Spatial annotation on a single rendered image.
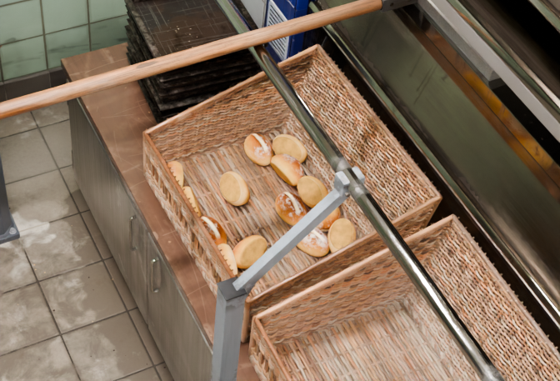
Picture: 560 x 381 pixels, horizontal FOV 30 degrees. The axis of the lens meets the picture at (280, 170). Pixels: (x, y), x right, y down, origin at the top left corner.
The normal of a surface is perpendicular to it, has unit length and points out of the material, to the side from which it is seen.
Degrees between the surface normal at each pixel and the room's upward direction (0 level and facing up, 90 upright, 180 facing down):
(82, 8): 90
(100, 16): 90
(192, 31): 0
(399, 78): 70
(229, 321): 90
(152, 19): 0
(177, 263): 0
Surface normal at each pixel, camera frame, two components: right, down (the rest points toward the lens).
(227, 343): 0.45, 0.69
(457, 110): -0.80, 0.04
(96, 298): 0.09, -0.67
